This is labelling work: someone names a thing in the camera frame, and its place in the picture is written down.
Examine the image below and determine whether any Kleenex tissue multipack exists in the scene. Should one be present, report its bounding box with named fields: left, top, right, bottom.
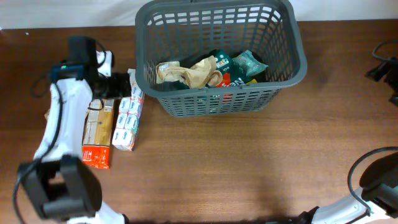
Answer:
left=112, top=68, right=145, bottom=151

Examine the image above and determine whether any orange spaghetti pasta packet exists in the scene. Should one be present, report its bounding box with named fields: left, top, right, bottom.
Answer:
left=82, top=99, right=114, bottom=169

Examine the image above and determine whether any brown paper pouch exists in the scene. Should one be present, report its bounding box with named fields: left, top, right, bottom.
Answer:
left=156, top=56, right=223, bottom=89
left=44, top=109, right=50, bottom=121

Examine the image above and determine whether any green Nescafe coffee bag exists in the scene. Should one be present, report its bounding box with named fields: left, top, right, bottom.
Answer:
left=164, top=49, right=257, bottom=90

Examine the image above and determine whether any light teal tissue pack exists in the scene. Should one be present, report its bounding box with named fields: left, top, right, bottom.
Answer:
left=233, top=50, right=268, bottom=77

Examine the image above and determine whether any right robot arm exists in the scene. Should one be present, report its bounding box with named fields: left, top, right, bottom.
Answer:
left=289, top=146, right=397, bottom=224

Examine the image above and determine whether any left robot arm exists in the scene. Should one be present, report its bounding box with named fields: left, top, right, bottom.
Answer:
left=12, top=36, right=131, bottom=223

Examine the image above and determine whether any grey plastic basket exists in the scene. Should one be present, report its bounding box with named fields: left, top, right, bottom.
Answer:
left=135, top=0, right=307, bottom=117

